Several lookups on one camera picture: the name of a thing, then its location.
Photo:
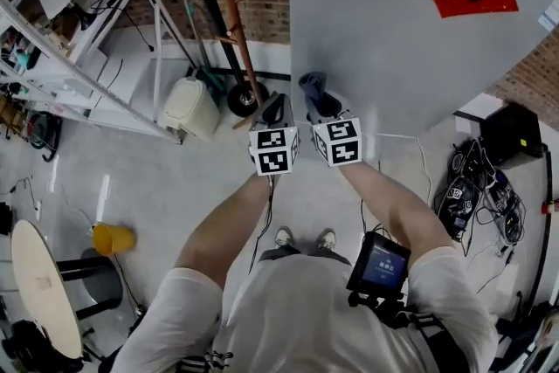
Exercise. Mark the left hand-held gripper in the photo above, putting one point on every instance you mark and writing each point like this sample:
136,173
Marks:
273,153

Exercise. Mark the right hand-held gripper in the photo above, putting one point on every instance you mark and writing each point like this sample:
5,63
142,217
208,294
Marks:
340,144

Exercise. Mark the grey blue cleaning cloth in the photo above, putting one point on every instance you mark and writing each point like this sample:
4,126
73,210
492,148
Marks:
312,85

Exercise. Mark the light grey refrigerator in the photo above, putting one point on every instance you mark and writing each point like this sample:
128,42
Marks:
371,35

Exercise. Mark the person's right forearm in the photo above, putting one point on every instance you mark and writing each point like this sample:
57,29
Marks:
393,205

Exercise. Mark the person's left forearm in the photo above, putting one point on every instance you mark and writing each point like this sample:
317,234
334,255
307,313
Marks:
218,231

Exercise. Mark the black coat rack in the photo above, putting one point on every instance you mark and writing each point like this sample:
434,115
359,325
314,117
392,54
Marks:
246,98

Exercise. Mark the teal dustpan and broom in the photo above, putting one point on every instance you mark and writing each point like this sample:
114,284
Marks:
214,78

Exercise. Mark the beige trash bin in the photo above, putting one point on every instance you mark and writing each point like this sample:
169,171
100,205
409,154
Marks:
190,109

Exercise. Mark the person's left white shoe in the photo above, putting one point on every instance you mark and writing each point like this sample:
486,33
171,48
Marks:
283,236

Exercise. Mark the person's white shoe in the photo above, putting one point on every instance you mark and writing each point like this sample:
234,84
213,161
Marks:
283,236
326,238

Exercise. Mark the person's right white shoe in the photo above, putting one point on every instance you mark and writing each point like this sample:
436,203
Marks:
326,238

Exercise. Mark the person's dark trousers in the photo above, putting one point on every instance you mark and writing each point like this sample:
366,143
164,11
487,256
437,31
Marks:
305,255

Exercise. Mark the chest-mounted black screen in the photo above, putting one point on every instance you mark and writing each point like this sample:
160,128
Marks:
380,264

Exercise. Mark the white metal shelving rack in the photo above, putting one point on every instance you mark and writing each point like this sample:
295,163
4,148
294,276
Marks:
109,86

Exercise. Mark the black cabinet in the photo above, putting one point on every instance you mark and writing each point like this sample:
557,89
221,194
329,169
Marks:
511,135

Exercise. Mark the yellow bucket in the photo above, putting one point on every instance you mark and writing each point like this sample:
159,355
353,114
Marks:
111,239

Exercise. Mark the black canister vacuum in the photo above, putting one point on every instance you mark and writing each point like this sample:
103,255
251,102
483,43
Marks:
43,135

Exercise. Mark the black grey stool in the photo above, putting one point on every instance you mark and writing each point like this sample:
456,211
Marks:
96,284

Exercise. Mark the white blue label sticker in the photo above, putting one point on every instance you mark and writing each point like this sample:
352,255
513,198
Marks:
551,15

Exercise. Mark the red fire extinguisher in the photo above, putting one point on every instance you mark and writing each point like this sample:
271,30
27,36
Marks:
551,207

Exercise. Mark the round light wooden table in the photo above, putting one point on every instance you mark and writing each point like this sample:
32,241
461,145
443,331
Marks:
43,288

